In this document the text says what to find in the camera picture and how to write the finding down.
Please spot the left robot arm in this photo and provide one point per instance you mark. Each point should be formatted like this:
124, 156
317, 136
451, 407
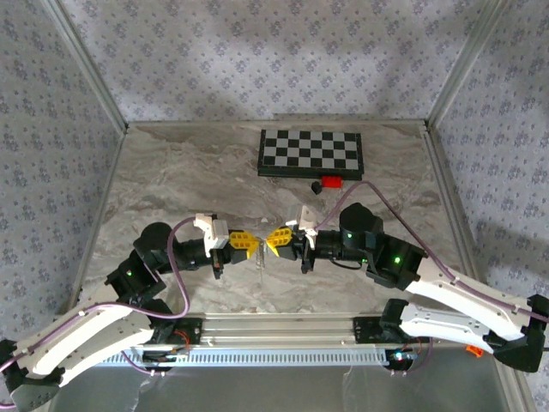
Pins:
86, 335

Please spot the orange pipe elbow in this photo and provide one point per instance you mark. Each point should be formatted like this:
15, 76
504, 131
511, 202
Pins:
475, 351

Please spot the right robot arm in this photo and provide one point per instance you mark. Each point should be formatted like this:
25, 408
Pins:
442, 326

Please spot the red toy brick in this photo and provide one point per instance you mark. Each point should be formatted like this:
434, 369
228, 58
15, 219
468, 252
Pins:
332, 182

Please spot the small black cube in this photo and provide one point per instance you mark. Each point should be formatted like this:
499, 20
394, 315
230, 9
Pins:
316, 187

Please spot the black and grey chessboard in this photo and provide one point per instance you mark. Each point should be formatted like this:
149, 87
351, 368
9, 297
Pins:
311, 150

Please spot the small circuit board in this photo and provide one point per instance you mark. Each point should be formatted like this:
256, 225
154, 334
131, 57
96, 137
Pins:
401, 356
165, 356

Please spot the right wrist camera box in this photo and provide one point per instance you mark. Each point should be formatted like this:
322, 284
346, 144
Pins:
304, 219

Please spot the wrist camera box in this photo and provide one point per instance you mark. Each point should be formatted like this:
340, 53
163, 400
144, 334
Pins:
212, 234
304, 219

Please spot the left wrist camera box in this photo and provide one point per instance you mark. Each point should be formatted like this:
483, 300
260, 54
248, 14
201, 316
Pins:
212, 234

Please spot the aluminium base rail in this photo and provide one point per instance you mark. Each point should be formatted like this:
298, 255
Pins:
274, 328

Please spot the aluminium frame side rail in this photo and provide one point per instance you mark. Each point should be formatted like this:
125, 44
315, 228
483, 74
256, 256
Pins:
111, 171
442, 171

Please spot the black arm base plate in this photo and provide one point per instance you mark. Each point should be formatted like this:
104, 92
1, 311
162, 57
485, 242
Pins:
193, 330
364, 330

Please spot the aluminium frame wall rail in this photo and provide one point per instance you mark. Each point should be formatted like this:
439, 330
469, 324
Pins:
343, 120

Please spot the aluminium frame post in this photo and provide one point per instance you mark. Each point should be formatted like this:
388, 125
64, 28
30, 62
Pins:
88, 64
465, 64

